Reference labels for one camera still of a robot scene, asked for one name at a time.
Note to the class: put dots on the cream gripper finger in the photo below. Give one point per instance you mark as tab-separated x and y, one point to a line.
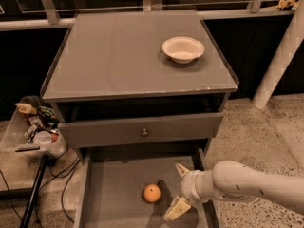
178	207
182	170

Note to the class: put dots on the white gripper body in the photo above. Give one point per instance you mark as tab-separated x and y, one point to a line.
189	186

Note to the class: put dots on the orange fruit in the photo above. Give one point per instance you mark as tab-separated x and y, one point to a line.
152	193

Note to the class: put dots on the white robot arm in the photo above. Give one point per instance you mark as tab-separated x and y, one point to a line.
234	181

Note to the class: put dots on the grey top drawer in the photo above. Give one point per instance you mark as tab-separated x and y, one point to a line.
128	131

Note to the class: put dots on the round metal drawer knob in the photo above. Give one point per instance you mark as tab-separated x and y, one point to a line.
144	133

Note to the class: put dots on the grey open middle drawer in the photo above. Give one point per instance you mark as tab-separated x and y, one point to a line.
112	193

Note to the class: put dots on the grey drawer cabinet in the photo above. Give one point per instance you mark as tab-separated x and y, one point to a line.
111	66

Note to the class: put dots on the white paper bowl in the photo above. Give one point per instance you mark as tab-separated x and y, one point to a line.
183	50

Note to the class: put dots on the white cup in bin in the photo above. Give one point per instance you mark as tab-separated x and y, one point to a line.
42	137

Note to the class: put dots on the black metal stand leg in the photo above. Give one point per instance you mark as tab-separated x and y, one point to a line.
34	193

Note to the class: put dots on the green snack bag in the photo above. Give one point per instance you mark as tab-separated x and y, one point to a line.
48	114

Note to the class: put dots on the clear plastic bin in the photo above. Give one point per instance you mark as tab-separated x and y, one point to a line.
22	128

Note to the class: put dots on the tan crumpled item in bin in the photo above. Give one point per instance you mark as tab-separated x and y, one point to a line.
27	109

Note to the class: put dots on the yellow object on ledge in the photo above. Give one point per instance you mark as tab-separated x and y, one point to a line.
286	4

